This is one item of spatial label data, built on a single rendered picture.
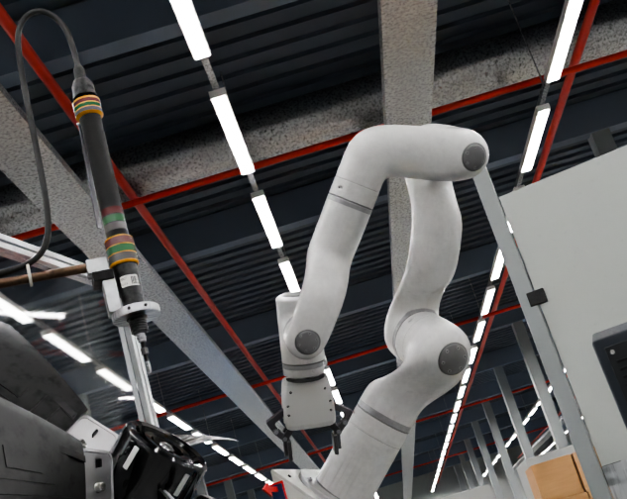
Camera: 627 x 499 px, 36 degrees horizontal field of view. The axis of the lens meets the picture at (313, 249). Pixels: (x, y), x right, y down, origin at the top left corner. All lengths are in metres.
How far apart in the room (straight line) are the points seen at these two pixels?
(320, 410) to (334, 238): 0.34
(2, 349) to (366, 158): 0.77
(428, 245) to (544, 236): 1.23
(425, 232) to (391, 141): 0.20
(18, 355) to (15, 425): 0.30
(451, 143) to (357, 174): 0.18
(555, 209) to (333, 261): 1.42
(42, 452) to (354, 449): 0.96
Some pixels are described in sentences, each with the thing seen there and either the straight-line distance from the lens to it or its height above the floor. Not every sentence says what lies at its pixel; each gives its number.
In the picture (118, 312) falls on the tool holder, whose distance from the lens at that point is 1.42.
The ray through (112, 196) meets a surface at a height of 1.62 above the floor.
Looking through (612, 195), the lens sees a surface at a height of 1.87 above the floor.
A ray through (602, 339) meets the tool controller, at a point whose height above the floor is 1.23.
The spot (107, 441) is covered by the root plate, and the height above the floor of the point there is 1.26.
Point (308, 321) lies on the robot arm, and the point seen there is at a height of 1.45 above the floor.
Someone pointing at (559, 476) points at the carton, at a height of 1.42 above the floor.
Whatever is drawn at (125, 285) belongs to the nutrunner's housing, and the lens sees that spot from 1.44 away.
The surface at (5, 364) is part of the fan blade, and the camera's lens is 1.39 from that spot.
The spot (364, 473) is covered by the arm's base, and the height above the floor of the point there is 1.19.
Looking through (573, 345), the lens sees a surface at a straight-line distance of 3.05.
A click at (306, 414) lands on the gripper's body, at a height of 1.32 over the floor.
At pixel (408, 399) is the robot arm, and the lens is 1.96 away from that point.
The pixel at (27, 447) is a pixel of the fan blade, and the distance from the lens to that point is 1.13.
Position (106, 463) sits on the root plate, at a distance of 1.24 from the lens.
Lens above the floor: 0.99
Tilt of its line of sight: 19 degrees up
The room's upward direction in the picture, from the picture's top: 17 degrees counter-clockwise
